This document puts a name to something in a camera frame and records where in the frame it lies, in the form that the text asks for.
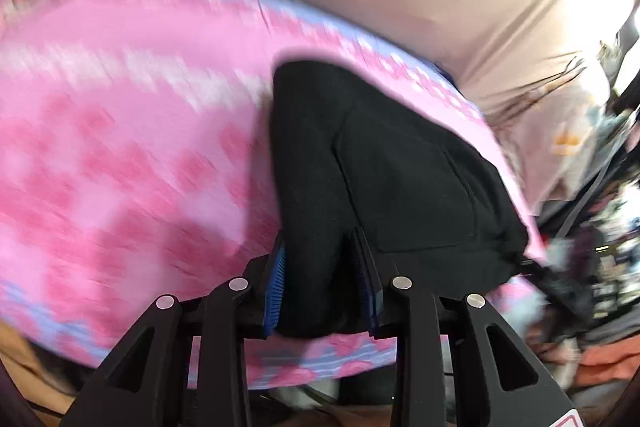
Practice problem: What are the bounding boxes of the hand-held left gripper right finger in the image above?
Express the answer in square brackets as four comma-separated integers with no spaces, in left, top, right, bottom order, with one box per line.
[350,227,582,427]

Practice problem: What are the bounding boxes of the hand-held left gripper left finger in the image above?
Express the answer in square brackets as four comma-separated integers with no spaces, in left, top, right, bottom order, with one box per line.
[60,234,289,427]

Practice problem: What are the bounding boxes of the black pants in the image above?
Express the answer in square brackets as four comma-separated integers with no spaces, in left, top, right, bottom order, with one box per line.
[267,59,531,341]

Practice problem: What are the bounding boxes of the pink floral blanket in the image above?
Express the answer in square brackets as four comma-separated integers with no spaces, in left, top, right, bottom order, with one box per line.
[0,0,552,392]

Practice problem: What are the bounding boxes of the cluttered pile of belongings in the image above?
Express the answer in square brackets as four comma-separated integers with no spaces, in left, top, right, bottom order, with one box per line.
[530,2,640,403]

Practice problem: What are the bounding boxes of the brown cloth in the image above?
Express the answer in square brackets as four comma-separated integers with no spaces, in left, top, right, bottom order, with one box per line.
[0,321,77,414]

